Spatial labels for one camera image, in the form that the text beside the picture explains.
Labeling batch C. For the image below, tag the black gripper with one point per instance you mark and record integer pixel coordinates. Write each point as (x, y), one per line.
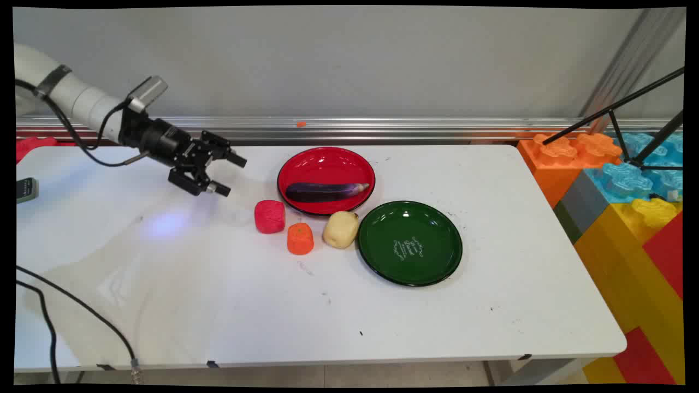
(158, 139)

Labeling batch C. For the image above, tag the purple toy eggplant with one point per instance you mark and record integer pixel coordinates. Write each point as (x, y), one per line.
(325, 192)

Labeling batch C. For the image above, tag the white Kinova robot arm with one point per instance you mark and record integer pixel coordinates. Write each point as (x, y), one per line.
(82, 98)

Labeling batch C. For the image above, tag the red toy food block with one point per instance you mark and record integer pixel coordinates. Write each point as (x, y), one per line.
(270, 216)

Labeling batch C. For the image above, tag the orange toy carrot piece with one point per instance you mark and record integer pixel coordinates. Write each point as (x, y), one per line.
(300, 239)

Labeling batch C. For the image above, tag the red round plate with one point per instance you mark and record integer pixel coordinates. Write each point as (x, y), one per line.
(327, 169)

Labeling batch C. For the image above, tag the beige toy potato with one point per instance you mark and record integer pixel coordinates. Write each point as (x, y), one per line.
(341, 229)

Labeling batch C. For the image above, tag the red cloth object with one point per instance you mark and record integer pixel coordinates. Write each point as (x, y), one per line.
(34, 146)

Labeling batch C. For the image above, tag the grey green handheld device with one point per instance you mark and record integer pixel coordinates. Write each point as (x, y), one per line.
(26, 190)

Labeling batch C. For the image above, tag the green round plate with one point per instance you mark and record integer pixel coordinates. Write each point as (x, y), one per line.
(409, 243)

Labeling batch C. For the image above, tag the orange giant building block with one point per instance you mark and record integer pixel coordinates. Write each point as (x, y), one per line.
(557, 164)

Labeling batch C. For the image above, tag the grey giant building block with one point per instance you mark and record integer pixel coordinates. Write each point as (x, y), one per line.
(581, 210)

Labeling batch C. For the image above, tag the black tripod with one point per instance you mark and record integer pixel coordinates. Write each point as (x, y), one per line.
(617, 109)

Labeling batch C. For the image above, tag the blue giant building block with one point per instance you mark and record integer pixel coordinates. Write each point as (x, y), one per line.
(628, 177)

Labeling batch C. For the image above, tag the large yellow giant building block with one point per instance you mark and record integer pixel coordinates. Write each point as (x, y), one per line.
(628, 273)

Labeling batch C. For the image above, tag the small yellow giant building block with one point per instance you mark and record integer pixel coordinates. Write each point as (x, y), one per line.
(603, 372)

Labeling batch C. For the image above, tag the red giant building block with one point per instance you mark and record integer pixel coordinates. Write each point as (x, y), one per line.
(669, 254)
(644, 360)

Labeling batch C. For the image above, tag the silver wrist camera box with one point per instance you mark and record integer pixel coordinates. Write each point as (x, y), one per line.
(147, 93)

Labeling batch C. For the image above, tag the aluminium rail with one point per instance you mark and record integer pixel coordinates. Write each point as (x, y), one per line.
(382, 130)

